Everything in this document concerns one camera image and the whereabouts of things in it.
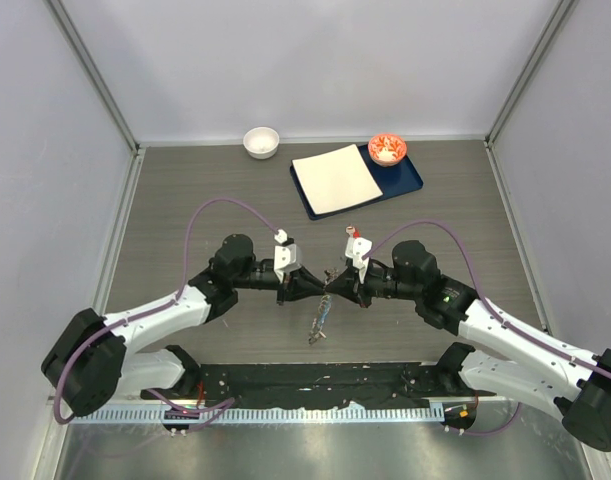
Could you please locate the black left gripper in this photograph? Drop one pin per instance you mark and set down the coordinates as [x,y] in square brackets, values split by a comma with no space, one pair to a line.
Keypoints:
[298,284]

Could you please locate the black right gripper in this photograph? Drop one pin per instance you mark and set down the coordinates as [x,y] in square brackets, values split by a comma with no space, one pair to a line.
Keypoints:
[347,285]

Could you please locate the metal key organizer blue handle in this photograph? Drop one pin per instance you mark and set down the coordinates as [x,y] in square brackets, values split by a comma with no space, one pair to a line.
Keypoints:
[316,331]

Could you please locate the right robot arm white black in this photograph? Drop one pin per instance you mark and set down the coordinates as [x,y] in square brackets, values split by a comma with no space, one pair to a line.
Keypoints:
[496,352]

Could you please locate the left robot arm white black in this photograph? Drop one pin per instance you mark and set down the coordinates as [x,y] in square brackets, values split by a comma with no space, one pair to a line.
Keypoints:
[101,357]

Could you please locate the red headed key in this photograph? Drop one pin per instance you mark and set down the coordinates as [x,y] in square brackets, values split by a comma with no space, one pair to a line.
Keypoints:
[352,233]

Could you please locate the white square plate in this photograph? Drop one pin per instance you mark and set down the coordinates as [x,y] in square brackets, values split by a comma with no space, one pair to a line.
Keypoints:
[336,180]

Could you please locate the dark blue tray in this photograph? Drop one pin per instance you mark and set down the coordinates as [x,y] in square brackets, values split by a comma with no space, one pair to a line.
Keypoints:
[394,181]

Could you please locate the orange patterned bowl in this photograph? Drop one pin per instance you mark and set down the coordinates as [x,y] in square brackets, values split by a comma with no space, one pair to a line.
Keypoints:
[387,149]

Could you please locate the white bowl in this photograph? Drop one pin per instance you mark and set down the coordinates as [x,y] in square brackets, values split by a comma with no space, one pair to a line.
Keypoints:
[261,142]

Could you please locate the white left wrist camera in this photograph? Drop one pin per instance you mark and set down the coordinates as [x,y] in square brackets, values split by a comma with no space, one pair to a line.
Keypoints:
[287,255]

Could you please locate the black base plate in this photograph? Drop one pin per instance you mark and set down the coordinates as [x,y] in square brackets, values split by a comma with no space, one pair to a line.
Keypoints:
[320,386]

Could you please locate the slotted cable duct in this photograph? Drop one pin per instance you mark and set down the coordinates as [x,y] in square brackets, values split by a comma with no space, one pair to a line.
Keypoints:
[151,413]

